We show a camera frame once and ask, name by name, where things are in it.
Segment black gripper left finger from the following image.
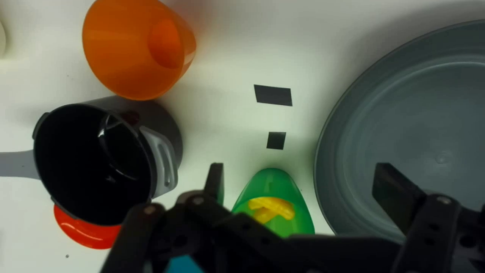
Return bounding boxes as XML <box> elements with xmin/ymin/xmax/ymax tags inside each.
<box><xmin>100</xmin><ymin>162</ymin><xmax>239</xmax><ymax>273</ymax></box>

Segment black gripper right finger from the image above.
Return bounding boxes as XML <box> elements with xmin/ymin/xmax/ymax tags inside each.
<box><xmin>371</xmin><ymin>162</ymin><xmax>485</xmax><ymax>273</ymax></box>

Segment green plastic cup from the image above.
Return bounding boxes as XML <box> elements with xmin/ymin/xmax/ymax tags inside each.
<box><xmin>230</xmin><ymin>167</ymin><xmax>316</xmax><ymax>240</ymax></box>

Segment yellow toy pieces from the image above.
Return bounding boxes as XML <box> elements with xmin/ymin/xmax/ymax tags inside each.
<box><xmin>245</xmin><ymin>196</ymin><xmax>297</xmax><ymax>224</ymax></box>

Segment orange plastic cup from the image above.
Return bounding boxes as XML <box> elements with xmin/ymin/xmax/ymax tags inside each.
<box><xmin>82</xmin><ymin>0</ymin><xmax>197</xmax><ymax>102</ymax></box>

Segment small black tape square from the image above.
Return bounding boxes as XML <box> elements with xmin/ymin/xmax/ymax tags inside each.
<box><xmin>265</xmin><ymin>130</ymin><xmax>288</xmax><ymax>152</ymax></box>

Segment grey-teal round plate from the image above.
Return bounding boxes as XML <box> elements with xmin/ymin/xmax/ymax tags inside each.
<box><xmin>312</xmin><ymin>18</ymin><xmax>485</xmax><ymax>244</ymax></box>

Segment black pot with grey handle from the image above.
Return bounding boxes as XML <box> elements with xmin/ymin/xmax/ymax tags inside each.
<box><xmin>0</xmin><ymin>96</ymin><xmax>185</xmax><ymax>228</ymax></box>

